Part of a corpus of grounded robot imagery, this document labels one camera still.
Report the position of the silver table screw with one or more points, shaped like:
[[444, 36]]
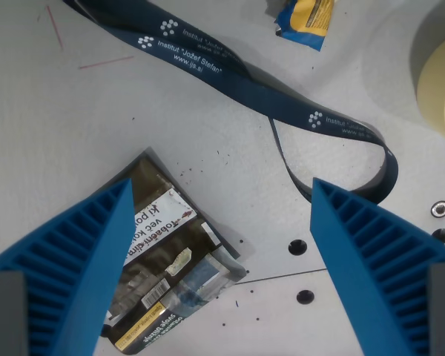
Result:
[[440, 208]]

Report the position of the blue and yellow bag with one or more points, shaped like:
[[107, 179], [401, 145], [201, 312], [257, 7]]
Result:
[[304, 18]]

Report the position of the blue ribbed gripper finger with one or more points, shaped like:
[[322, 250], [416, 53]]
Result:
[[371, 274], [78, 282]]

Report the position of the dark tobacco pouch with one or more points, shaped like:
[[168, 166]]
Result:
[[178, 259]]

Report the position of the cream masking tape roll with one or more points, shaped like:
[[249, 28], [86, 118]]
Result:
[[439, 81]]

